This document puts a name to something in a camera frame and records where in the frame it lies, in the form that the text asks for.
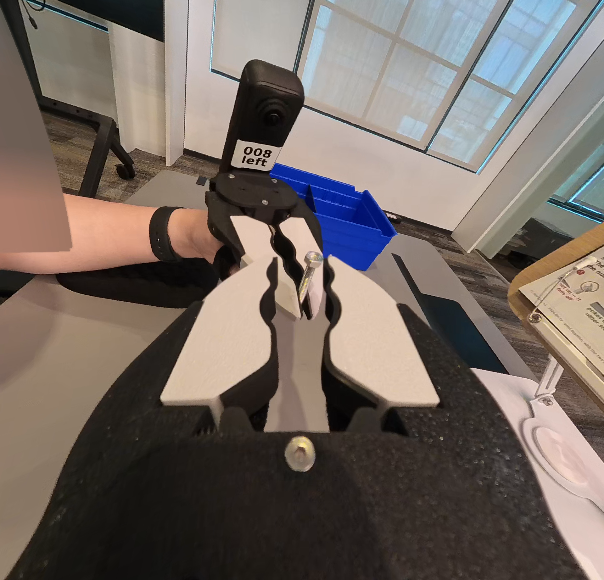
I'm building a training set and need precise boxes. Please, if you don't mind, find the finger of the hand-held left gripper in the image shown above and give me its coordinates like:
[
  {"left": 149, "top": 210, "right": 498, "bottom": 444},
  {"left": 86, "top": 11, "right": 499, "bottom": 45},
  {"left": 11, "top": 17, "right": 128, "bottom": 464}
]
[
  {"left": 230, "top": 215, "right": 304, "bottom": 319},
  {"left": 282, "top": 217, "right": 327, "bottom": 320}
]

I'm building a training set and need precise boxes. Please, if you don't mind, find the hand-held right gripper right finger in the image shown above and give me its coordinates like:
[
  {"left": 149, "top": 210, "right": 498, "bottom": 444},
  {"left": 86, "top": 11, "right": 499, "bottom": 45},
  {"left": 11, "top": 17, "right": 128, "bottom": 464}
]
[{"left": 322, "top": 255, "right": 442, "bottom": 425}]

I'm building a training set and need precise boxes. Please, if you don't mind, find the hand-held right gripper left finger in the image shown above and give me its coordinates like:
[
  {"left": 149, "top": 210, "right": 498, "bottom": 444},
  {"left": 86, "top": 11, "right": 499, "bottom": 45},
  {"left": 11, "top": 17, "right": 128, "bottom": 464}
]
[{"left": 159, "top": 257, "right": 282, "bottom": 425}]

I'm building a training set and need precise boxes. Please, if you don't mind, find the silver bolt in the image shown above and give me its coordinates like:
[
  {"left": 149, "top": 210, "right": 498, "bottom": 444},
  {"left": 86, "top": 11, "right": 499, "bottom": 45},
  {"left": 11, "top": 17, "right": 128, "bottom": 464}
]
[{"left": 297, "top": 251, "right": 324, "bottom": 308}]

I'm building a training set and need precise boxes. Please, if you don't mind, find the blue plastic bin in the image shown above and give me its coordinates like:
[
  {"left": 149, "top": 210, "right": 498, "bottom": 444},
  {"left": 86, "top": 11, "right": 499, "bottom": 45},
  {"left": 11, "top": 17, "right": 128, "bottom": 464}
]
[{"left": 270, "top": 163, "right": 398, "bottom": 272}]

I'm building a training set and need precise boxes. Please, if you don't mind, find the person's left forearm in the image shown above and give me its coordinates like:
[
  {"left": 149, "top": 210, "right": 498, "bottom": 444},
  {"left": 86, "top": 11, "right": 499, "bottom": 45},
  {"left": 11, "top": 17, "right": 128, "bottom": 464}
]
[{"left": 0, "top": 193, "right": 160, "bottom": 275}]

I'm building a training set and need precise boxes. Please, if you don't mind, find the person's left hand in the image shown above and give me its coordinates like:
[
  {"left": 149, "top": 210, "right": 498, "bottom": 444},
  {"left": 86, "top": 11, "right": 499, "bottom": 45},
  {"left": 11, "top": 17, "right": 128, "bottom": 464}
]
[{"left": 176, "top": 208, "right": 223, "bottom": 264}]

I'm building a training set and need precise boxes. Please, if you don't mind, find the black wristband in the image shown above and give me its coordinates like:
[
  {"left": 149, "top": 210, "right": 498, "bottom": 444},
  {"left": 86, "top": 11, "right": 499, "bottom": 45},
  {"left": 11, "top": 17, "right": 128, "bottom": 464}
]
[{"left": 148, "top": 206, "right": 188, "bottom": 264}]

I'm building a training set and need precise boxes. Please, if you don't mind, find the wooden board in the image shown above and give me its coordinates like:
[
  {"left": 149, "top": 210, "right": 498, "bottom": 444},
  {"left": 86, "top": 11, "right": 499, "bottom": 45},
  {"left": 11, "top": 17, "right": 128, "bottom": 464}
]
[{"left": 507, "top": 221, "right": 604, "bottom": 401}]

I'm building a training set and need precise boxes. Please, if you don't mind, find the large grid window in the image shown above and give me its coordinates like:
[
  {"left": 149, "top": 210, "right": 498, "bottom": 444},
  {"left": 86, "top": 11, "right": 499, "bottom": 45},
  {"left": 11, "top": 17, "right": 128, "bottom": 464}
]
[{"left": 210, "top": 0, "right": 604, "bottom": 174}]

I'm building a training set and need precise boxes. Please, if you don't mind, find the white instruction sheet stand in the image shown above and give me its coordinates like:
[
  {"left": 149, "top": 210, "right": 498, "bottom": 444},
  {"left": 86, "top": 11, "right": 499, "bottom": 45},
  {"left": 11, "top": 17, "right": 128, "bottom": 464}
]
[{"left": 518, "top": 247, "right": 604, "bottom": 342}]

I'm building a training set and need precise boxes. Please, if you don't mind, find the white stand base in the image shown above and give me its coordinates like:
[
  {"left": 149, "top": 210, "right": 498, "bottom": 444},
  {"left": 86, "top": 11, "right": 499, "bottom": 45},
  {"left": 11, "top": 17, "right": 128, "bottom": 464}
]
[{"left": 472, "top": 351, "right": 604, "bottom": 512}]

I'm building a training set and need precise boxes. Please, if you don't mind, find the black screen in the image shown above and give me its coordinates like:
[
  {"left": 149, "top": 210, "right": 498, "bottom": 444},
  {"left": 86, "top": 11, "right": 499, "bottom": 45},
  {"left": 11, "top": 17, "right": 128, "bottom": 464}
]
[{"left": 0, "top": 0, "right": 166, "bottom": 44}]

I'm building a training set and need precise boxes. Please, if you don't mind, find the black rolling cart frame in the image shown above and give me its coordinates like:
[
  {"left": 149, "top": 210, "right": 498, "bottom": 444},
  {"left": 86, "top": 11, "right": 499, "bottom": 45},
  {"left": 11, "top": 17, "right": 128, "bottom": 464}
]
[{"left": 0, "top": 0, "right": 137, "bottom": 198}]

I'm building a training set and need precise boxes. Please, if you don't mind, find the black cable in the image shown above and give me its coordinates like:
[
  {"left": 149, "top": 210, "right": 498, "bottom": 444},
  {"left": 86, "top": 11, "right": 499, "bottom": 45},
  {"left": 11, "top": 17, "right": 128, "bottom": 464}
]
[{"left": 14, "top": 0, "right": 39, "bottom": 30}]

